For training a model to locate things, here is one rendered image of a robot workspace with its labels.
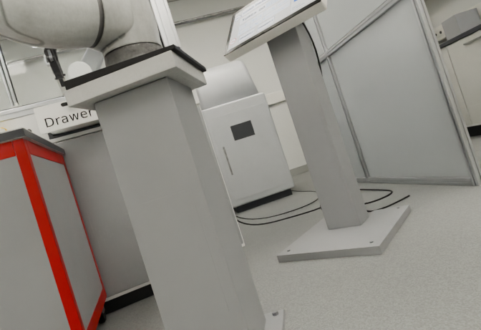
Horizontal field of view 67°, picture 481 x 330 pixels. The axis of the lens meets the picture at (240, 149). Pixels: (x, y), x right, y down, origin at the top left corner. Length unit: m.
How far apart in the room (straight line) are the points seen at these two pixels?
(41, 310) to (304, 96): 1.25
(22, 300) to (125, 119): 0.60
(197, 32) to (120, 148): 4.43
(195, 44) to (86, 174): 3.70
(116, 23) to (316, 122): 0.99
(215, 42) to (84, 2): 4.37
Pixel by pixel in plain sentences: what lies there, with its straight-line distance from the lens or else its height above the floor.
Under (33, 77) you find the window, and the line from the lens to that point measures 1.90.
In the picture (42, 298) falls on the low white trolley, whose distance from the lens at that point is 1.23.
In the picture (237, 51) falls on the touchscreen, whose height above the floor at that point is 0.95.
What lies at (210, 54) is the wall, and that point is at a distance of 5.19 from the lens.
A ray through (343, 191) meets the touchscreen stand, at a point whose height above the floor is 0.20.
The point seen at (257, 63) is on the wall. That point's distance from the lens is 5.26.
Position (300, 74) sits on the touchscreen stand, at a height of 0.75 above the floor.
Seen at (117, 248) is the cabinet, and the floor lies 0.27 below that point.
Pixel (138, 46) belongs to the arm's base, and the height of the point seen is 0.82.
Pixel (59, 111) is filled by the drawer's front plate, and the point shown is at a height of 0.89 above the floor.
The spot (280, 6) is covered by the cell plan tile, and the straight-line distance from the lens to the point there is 1.70.
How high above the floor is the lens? 0.48
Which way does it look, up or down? 1 degrees up
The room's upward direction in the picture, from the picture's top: 18 degrees counter-clockwise
